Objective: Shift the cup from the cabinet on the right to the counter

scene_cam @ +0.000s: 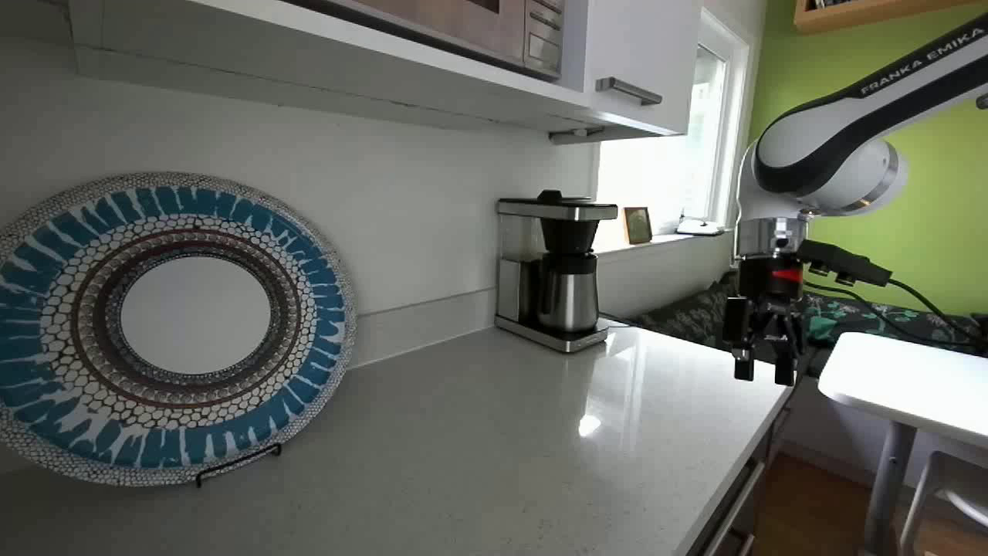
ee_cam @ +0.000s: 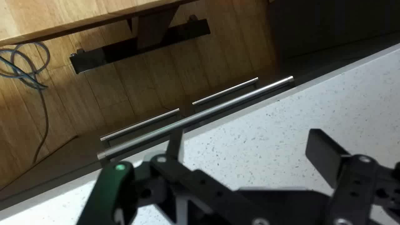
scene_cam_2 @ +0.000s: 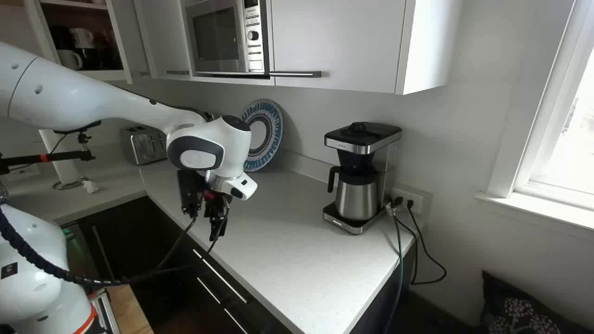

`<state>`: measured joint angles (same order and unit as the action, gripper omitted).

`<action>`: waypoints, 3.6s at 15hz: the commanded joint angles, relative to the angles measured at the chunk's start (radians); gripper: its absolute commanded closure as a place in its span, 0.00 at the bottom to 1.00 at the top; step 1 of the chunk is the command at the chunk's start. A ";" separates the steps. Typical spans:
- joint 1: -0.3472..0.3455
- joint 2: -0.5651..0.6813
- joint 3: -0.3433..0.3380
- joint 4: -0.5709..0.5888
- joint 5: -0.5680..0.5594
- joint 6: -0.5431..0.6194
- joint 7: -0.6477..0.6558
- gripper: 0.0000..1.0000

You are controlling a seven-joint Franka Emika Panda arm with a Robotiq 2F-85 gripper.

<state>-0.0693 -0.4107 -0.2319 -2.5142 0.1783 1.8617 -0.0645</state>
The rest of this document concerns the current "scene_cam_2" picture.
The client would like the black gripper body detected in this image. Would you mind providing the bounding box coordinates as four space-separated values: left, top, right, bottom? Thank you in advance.
177 168 230 217

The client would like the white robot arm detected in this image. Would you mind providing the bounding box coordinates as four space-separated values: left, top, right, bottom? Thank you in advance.
0 42 258 334

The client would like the dark lower drawer cabinet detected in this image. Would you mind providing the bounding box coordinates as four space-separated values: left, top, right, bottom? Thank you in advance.
78 196 412 334

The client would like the white upper cabinet door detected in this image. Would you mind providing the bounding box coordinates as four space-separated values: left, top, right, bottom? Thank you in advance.
269 0 464 94

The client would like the silver toaster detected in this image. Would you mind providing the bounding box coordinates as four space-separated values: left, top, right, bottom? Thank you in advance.
125 126 166 165

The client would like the blue white decorative plate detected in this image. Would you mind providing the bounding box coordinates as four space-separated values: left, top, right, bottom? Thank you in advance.
242 98 284 172

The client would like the black steel coffee maker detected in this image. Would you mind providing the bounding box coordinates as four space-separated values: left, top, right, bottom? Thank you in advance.
323 120 401 233

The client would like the stainless steel microwave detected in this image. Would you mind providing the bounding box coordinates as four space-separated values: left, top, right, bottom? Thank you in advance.
182 0 268 76

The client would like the white mug on shelf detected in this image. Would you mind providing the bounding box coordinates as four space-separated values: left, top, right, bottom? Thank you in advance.
58 50 84 70

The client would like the dark floral cushion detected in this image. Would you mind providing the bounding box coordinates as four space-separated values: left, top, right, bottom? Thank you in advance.
479 272 594 334

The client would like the steel cabinet door handle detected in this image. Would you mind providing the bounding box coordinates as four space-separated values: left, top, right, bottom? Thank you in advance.
269 70 323 77

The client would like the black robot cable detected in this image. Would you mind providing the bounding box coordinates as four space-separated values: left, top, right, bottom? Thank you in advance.
0 202 232 287

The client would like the green power cable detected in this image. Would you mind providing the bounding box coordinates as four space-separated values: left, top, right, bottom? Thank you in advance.
385 202 405 334

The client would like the black camera on stand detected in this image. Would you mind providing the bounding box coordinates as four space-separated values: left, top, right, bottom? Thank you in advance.
0 118 104 176

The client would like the black power cable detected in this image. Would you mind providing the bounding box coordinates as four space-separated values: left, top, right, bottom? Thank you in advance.
405 198 450 287

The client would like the white wall power outlet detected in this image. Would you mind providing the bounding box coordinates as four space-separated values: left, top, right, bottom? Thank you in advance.
392 187 429 215

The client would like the white window frame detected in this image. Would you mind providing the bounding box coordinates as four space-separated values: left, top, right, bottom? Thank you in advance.
477 0 594 230

